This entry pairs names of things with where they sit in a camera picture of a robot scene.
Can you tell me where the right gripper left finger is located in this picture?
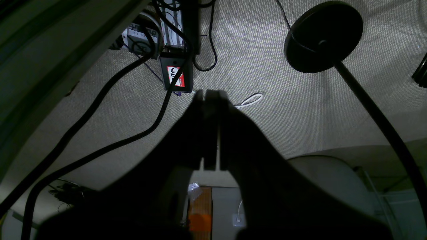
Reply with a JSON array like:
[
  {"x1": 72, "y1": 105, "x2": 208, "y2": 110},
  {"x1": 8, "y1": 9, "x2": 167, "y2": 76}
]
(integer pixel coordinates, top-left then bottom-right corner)
[{"x1": 37, "y1": 90, "x2": 219, "y2": 240}]

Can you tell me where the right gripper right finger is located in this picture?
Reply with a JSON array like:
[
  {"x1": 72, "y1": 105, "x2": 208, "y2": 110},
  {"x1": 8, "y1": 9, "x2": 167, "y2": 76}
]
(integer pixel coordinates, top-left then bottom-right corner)
[{"x1": 219, "y1": 92, "x2": 393, "y2": 240}]

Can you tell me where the black power adapter box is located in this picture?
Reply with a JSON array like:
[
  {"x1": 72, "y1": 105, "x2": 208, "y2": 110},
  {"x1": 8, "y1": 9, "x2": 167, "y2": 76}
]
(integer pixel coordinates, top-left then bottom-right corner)
[{"x1": 158, "y1": 52, "x2": 193, "y2": 93}]

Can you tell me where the black round lamp base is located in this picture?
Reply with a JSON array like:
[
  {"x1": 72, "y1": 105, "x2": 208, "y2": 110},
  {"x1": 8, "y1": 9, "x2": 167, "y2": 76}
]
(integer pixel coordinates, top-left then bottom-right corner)
[{"x1": 284, "y1": 1, "x2": 426, "y2": 216}]

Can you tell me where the white cable loop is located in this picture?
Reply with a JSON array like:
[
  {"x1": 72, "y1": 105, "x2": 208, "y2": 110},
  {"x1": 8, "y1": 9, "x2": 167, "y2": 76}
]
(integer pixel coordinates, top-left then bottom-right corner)
[{"x1": 234, "y1": 93, "x2": 263, "y2": 110}]

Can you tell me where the thick black cable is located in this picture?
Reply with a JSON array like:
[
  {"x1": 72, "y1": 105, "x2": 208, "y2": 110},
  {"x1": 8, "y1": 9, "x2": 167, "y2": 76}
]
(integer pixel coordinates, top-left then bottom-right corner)
[{"x1": 0, "y1": 0, "x2": 194, "y2": 240}]

